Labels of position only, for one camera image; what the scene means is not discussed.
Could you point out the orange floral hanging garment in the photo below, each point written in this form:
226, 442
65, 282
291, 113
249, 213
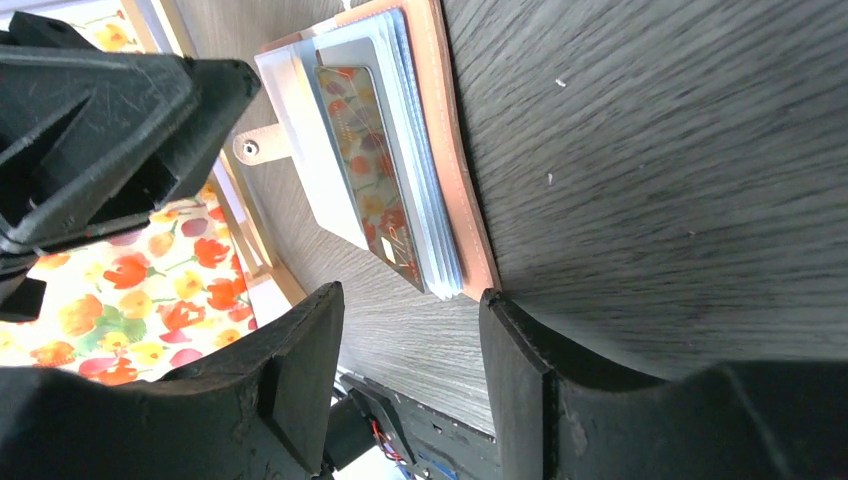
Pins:
131, 305

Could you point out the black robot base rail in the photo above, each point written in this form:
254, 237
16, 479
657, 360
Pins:
423, 442

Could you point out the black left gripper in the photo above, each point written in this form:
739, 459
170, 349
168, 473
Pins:
93, 142

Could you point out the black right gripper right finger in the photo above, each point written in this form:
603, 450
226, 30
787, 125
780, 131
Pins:
562, 411

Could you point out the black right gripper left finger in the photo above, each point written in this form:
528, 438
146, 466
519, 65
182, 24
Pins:
255, 409

